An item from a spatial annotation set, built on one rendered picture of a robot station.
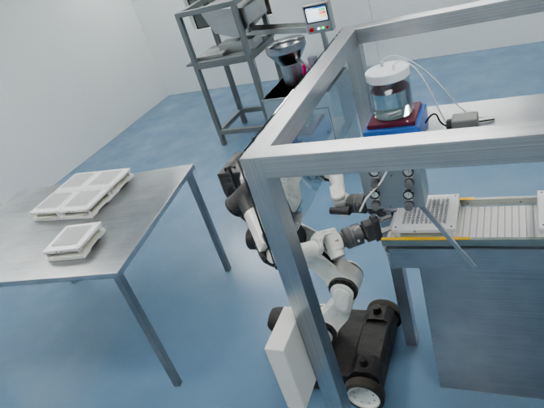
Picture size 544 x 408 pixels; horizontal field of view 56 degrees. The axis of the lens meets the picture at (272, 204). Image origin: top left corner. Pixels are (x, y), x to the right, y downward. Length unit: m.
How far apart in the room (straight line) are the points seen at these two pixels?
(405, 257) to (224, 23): 3.78
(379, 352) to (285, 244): 1.48
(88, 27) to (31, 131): 1.76
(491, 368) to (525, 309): 0.41
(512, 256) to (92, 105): 6.21
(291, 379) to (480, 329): 1.13
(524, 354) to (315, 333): 1.24
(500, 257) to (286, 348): 0.98
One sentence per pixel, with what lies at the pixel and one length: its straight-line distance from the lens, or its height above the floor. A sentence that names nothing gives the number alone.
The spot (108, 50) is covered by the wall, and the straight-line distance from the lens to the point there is 7.87.
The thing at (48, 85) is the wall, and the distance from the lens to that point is 7.06.
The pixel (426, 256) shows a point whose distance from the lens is 2.15.
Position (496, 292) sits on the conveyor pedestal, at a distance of 2.30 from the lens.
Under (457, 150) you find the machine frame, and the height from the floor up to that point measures 1.70.
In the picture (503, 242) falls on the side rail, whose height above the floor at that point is 0.93.
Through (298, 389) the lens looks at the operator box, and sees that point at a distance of 1.59.
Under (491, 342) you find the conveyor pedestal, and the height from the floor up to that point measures 0.34.
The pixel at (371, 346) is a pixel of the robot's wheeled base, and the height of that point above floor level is 0.19.
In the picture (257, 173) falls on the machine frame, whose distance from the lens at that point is 1.23.
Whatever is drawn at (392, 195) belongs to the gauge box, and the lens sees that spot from 1.96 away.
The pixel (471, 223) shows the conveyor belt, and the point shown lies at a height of 0.91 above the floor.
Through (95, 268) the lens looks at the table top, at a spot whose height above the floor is 0.89.
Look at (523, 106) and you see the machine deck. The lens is 2.08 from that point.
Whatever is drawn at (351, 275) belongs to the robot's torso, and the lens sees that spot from 2.47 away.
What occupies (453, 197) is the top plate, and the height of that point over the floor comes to 0.98.
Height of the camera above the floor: 2.21
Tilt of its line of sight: 30 degrees down
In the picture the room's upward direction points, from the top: 18 degrees counter-clockwise
